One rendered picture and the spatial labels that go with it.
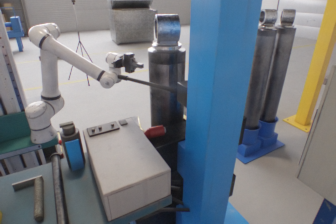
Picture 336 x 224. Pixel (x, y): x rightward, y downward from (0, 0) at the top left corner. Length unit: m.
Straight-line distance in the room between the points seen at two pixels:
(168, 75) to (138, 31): 8.10
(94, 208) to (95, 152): 0.20
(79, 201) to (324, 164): 0.82
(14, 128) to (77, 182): 1.17
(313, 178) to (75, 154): 0.88
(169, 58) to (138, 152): 0.52
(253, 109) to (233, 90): 1.73
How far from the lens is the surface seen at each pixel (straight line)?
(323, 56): 3.44
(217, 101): 0.79
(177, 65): 1.17
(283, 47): 2.58
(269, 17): 2.32
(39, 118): 1.85
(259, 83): 2.43
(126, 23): 9.08
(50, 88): 1.91
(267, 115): 2.84
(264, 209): 2.34
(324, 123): 0.75
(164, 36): 1.15
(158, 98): 1.23
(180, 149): 1.10
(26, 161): 2.34
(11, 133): 2.09
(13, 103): 2.06
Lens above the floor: 1.73
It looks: 25 degrees down
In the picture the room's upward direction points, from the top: straight up
